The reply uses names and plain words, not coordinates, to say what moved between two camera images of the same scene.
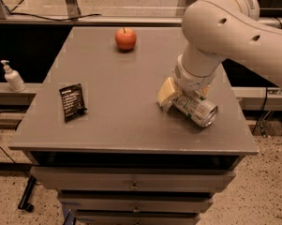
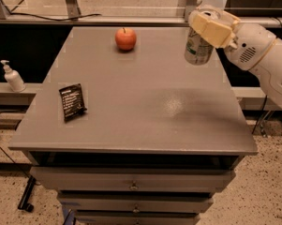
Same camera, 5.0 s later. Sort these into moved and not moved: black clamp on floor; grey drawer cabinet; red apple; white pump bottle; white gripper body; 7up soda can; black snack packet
Moved: white gripper body; 7up soda can
Not moved: black clamp on floor; white pump bottle; red apple; black snack packet; grey drawer cabinet
